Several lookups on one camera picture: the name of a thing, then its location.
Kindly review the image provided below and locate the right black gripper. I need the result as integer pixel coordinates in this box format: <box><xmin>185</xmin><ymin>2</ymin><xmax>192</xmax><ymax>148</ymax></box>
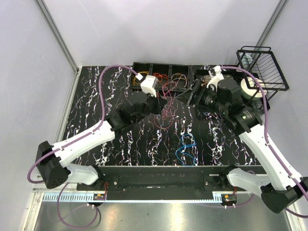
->
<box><xmin>175</xmin><ymin>79</ymin><xmax>228</xmax><ymax>116</ymax></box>

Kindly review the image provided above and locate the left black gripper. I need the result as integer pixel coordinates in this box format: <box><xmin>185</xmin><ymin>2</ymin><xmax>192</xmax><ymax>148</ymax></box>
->
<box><xmin>133</xmin><ymin>89</ymin><xmax>167</xmax><ymax>125</ymax></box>

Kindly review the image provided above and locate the pink cable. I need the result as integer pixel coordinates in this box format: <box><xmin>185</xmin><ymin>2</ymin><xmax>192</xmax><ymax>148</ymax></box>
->
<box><xmin>154</xmin><ymin>80</ymin><xmax>179</xmax><ymax>130</ymax></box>

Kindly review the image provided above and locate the yellow cable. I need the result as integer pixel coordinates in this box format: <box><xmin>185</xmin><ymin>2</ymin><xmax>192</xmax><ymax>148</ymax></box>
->
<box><xmin>132</xmin><ymin>71</ymin><xmax>150</xmax><ymax>85</ymax></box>

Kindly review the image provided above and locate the orange cable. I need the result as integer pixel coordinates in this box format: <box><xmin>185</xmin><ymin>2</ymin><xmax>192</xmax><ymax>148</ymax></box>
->
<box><xmin>154</xmin><ymin>73</ymin><xmax>169</xmax><ymax>85</ymax></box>

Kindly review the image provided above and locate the brown cable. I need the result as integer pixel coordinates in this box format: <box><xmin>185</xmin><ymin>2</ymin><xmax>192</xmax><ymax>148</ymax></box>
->
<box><xmin>172</xmin><ymin>73</ymin><xmax>190</xmax><ymax>85</ymax></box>

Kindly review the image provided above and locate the white cable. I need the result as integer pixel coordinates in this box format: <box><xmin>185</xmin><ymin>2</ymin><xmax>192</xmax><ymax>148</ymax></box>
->
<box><xmin>172</xmin><ymin>74</ymin><xmax>190</xmax><ymax>89</ymax></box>

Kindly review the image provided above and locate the blue cable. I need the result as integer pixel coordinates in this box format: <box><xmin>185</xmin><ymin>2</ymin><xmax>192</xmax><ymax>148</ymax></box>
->
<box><xmin>175</xmin><ymin>134</ymin><xmax>198</xmax><ymax>167</ymax></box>

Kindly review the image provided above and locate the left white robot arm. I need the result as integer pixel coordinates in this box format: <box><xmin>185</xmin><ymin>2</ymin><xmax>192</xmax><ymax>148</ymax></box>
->
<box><xmin>36</xmin><ymin>91</ymin><xmax>167</xmax><ymax>191</ymax></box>

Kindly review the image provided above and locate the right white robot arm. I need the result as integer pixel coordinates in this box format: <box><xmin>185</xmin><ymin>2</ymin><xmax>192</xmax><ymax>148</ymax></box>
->
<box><xmin>187</xmin><ymin>78</ymin><xmax>308</xmax><ymax>214</ymax></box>

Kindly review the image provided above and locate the white ceramic bowl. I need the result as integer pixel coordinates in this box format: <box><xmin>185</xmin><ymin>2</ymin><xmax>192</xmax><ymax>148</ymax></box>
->
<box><xmin>240</xmin><ymin>77</ymin><xmax>262</xmax><ymax>100</ymax></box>

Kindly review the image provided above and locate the black tray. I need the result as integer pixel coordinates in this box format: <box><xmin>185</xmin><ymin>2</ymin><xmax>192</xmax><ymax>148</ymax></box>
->
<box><xmin>193</xmin><ymin>69</ymin><xmax>263</xmax><ymax>110</ymax></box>

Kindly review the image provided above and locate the pale blue cup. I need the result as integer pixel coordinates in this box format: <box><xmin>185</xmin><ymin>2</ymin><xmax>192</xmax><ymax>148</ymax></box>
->
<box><xmin>237</xmin><ymin>52</ymin><xmax>253</xmax><ymax>71</ymax></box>

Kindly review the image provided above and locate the black three-compartment bin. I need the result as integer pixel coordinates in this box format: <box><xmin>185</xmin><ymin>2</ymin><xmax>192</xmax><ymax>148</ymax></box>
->
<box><xmin>133</xmin><ymin>62</ymin><xmax>193</xmax><ymax>93</ymax></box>

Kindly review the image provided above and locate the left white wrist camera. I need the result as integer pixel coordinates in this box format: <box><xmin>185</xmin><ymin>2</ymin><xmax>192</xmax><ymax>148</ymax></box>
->
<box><xmin>136</xmin><ymin>73</ymin><xmax>158</xmax><ymax>98</ymax></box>

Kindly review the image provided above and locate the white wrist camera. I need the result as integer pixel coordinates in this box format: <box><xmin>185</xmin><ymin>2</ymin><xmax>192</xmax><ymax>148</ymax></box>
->
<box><xmin>136</xmin><ymin>73</ymin><xmax>158</xmax><ymax>98</ymax></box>
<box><xmin>206</xmin><ymin>65</ymin><xmax>224</xmax><ymax>91</ymax></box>

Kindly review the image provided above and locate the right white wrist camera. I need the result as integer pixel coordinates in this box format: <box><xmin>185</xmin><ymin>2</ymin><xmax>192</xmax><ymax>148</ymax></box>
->
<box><xmin>206</xmin><ymin>65</ymin><xmax>224</xmax><ymax>91</ymax></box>

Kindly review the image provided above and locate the black wire dish rack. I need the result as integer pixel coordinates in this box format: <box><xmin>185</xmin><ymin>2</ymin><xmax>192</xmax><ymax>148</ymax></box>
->
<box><xmin>236</xmin><ymin>46</ymin><xmax>289</xmax><ymax>114</ymax></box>

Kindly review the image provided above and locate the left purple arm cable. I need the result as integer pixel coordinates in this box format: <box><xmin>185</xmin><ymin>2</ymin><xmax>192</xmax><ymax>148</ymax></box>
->
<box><xmin>26</xmin><ymin>64</ymin><xmax>145</xmax><ymax>228</ymax></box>

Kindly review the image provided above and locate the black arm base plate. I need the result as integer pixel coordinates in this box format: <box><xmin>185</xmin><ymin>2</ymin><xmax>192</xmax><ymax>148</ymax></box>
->
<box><xmin>76</xmin><ymin>165</ymin><xmax>248</xmax><ymax>201</ymax></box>

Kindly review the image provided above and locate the aluminium ruler rail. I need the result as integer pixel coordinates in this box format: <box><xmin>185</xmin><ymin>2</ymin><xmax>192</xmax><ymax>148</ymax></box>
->
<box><xmin>42</xmin><ymin>192</ymin><xmax>236</xmax><ymax>204</ymax></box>

